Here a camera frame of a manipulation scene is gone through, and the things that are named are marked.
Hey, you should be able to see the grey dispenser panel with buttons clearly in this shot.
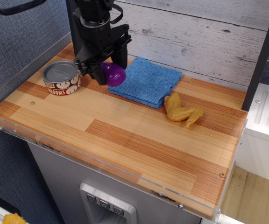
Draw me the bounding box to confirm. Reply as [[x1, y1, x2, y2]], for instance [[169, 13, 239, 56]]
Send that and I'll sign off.
[[79, 182, 137, 224]]

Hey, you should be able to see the purple toy brinjal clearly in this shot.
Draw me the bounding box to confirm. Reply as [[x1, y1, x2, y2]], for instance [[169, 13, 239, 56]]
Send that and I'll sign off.
[[101, 62, 126, 87]]

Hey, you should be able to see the dark grey right post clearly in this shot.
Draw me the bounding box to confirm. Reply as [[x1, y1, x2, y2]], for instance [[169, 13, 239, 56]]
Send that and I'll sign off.
[[241, 28, 269, 111]]

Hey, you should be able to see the yellow object at corner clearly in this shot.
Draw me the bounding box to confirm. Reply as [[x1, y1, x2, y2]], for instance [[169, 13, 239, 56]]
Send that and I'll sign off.
[[2, 213, 27, 224]]

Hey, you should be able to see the yellow toy chicken wing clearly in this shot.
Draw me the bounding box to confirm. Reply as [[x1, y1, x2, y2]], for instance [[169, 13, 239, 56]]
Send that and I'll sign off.
[[164, 92, 204, 127]]

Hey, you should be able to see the black cable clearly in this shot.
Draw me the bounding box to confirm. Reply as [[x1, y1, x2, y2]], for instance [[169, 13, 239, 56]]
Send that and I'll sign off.
[[0, 0, 47, 16]]

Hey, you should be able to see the mushroom tin can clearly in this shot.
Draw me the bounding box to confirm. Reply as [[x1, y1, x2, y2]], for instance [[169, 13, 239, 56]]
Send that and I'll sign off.
[[42, 60, 81, 96]]

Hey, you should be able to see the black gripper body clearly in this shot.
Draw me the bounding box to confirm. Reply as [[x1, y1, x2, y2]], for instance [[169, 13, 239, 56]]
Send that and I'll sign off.
[[74, 21, 131, 74]]

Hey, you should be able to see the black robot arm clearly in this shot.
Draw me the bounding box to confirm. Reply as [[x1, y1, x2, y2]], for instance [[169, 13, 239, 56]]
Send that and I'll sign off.
[[72, 0, 131, 87]]

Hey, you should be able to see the white toy sink counter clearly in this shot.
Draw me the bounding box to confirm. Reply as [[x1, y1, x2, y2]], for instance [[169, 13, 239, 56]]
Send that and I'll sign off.
[[234, 84, 269, 180]]

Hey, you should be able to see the blue folded napkin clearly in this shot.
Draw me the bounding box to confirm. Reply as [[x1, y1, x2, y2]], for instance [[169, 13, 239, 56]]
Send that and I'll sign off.
[[108, 57, 182, 109]]

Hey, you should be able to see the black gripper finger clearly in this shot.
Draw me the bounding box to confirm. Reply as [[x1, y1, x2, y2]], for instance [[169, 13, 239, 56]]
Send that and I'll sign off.
[[111, 44, 127, 69], [89, 64, 106, 85]]

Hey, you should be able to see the silver toy fridge front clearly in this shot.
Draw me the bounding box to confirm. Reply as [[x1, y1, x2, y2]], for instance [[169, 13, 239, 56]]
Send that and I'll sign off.
[[29, 143, 201, 224]]

